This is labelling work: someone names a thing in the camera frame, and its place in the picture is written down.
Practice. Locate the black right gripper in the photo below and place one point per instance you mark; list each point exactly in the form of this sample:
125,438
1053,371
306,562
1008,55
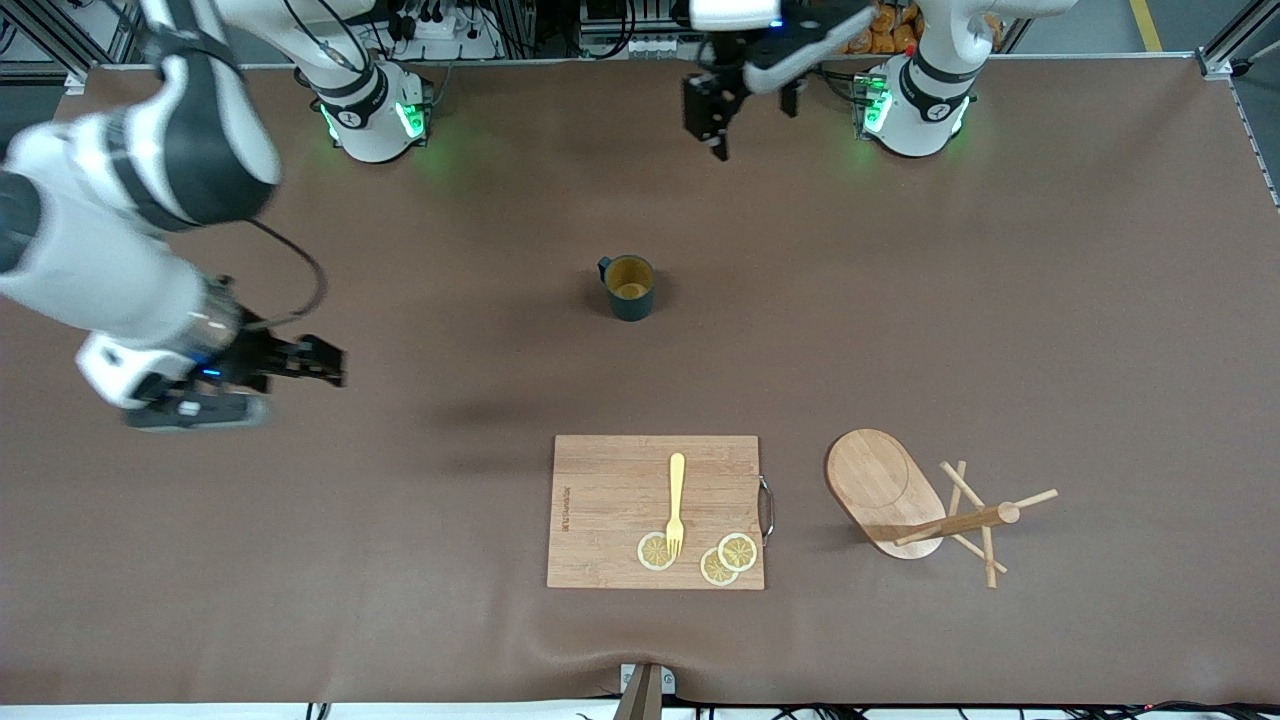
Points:
262,356

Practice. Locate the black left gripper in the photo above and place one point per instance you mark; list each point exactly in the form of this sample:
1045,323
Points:
714,101

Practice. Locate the teal mug with yellow inside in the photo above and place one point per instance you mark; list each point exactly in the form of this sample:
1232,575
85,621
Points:
630,305

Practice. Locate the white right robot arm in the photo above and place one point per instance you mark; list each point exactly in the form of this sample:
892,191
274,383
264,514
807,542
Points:
90,270

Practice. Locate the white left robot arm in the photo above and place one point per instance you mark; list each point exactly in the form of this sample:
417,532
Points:
915,115

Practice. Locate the wooden mug tree rack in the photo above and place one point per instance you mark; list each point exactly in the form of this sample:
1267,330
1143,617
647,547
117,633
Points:
880,480

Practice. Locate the white power strip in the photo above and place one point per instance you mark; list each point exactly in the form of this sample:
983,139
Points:
660,47
440,30

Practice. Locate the orange packaged goods pile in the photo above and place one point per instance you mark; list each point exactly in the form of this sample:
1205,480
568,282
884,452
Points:
880,30

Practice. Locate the brown table cover mat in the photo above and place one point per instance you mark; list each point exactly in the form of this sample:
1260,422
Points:
900,300

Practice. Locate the yellow plastic fork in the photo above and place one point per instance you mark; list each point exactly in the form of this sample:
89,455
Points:
677,480

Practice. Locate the lemon slice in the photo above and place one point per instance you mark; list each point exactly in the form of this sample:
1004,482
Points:
740,551
715,570
652,552

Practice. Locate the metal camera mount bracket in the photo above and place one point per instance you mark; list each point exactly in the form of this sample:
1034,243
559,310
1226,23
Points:
645,695

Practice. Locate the aluminium cell frame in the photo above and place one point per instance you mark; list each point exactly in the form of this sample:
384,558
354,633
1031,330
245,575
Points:
1212,62

